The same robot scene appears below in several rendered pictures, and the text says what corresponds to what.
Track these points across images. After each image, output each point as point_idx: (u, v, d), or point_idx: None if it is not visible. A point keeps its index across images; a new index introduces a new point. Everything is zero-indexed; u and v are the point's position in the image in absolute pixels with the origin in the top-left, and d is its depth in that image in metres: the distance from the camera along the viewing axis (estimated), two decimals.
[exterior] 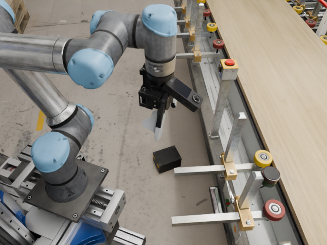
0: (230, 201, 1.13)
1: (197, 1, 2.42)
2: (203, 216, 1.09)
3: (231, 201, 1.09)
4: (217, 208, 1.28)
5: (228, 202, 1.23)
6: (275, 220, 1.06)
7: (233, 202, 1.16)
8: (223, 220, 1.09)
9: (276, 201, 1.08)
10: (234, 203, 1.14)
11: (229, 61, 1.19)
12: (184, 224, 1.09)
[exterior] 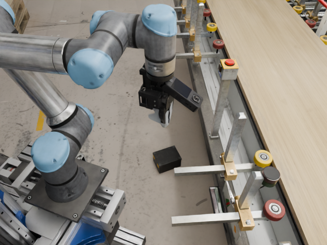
0: (230, 201, 1.13)
1: (197, 1, 2.42)
2: (203, 216, 1.09)
3: (231, 201, 1.09)
4: (217, 208, 1.28)
5: (228, 202, 1.23)
6: (275, 220, 1.06)
7: (233, 202, 1.16)
8: (223, 220, 1.09)
9: (276, 201, 1.08)
10: (234, 203, 1.14)
11: (229, 61, 1.19)
12: (184, 224, 1.09)
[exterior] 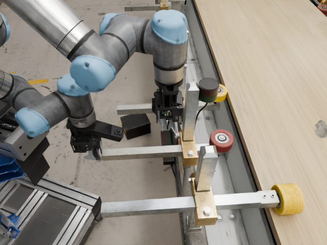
0: (173, 134, 0.97)
1: None
2: (139, 148, 0.94)
3: (172, 132, 0.94)
4: None
5: (176, 142, 1.07)
6: (222, 151, 0.90)
7: (178, 137, 1.00)
8: (163, 154, 0.93)
9: (224, 131, 0.93)
10: (179, 137, 0.99)
11: None
12: (117, 158, 0.93)
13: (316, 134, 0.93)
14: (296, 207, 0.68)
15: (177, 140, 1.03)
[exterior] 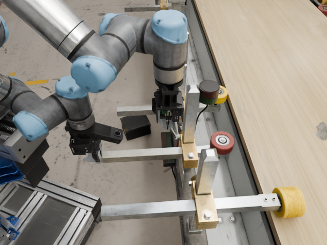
0: (174, 136, 0.97)
1: None
2: (139, 150, 0.93)
3: (172, 134, 0.93)
4: None
5: (176, 144, 1.07)
6: (222, 153, 0.90)
7: (178, 139, 1.00)
8: (163, 156, 0.93)
9: (225, 133, 0.92)
10: (179, 139, 0.98)
11: None
12: (117, 160, 0.93)
13: (317, 136, 0.92)
14: (297, 210, 0.68)
15: (178, 142, 1.02)
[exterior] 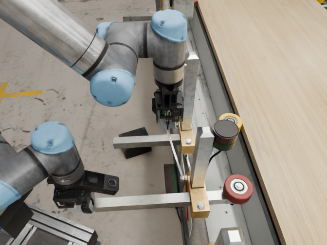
0: (179, 171, 0.83)
1: None
2: (139, 197, 0.78)
3: (176, 161, 0.83)
4: (171, 190, 0.97)
5: None
6: (239, 203, 0.74)
7: (186, 182, 0.83)
8: (168, 204, 0.77)
9: (242, 177, 0.77)
10: (187, 177, 0.83)
11: None
12: (113, 209, 0.77)
13: None
14: None
15: (186, 191, 0.84)
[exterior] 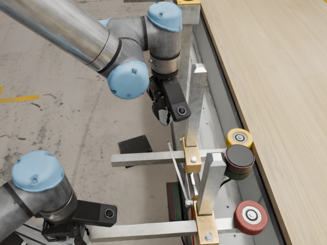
0: (184, 195, 0.75)
1: None
2: (140, 226, 0.70)
3: (181, 184, 0.75)
4: (174, 213, 0.89)
5: None
6: (252, 234, 0.66)
7: (191, 207, 0.75)
8: (172, 234, 0.69)
9: (254, 204, 0.69)
10: (192, 202, 0.75)
11: None
12: (110, 240, 0.69)
13: None
14: None
15: (192, 218, 0.75)
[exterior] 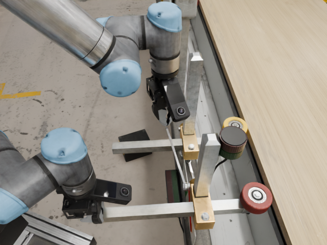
0: (182, 179, 0.79)
1: None
2: (151, 206, 0.73)
3: (179, 168, 0.78)
4: (172, 198, 0.92)
5: None
6: (257, 213, 0.70)
7: (189, 190, 0.79)
8: (181, 214, 0.73)
9: (260, 185, 0.73)
10: (190, 185, 0.78)
11: None
12: (123, 219, 0.73)
13: None
14: None
15: (190, 200, 0.79)
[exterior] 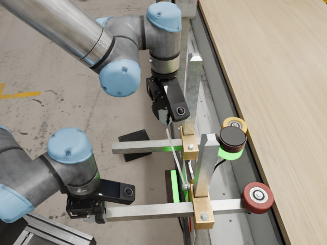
0: (181, 179, 0.79)
1: None
2: (154, 206, 0.74)
3: (178, 168, 0.79)
4: (172, 198, 0.92)
5: None
6: (259, 213, 0.70)
7: (188, 190, 0.79)
8: (184, 214, 0.73)
9: (261, 185, 0.73)
10: (189, 185, 0.78)
11: None
12: (125, 219, 0.73)
13: None
14: None
15: (189, 200, 0.79)
